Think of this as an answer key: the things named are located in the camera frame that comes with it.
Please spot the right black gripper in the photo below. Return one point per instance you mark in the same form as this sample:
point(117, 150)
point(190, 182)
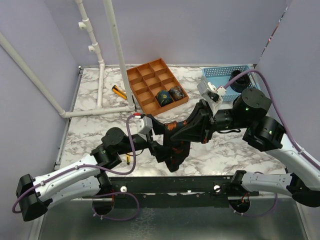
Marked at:
point(197, 130)

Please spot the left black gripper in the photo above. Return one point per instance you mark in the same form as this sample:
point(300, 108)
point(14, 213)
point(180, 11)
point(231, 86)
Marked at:
point(161, 152)

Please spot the black orange floral tie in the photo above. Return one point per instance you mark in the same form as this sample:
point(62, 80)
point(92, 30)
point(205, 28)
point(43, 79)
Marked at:
point(179, 150)

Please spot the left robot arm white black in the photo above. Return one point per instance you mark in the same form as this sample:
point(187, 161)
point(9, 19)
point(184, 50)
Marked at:
point(116, 154)

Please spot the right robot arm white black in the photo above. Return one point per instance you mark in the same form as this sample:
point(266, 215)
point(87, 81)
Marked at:
point(264, 133)

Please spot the small yellow black cutter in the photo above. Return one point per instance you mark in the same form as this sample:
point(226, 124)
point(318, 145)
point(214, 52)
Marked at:
point(128, 159)

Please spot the rolled brown floral tie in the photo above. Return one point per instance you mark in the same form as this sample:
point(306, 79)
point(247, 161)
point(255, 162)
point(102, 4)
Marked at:
point(176, 93)

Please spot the rolled navy yellow tie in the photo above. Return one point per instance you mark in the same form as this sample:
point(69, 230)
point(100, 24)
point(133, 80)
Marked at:
point(164, 98)

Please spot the orange wooden compartment tray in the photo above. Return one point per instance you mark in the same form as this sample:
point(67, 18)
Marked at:
point(147, 80)

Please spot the light blue plastic basket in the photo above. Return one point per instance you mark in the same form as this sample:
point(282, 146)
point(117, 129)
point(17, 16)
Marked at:
point(220, 75)

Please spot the rolled black tie in basket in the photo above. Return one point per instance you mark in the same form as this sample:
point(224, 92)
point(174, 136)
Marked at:
point(241, 83)

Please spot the yellow utility knife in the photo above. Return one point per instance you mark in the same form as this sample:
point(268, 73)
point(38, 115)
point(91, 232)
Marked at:
point(119, 92)

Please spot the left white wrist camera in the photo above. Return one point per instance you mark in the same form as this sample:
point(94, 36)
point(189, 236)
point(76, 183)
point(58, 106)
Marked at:
point(143, 125)

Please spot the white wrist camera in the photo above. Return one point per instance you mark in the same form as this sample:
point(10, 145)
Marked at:
point(143, 125)
point(212, 94)

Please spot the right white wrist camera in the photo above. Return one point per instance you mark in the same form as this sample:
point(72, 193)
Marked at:
point(212, 94)

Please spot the small green handled screwdriver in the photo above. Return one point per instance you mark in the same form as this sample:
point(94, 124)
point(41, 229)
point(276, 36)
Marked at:
point(134, 102)

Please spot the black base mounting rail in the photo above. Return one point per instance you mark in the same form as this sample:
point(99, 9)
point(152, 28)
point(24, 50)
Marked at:
point(153, 192)

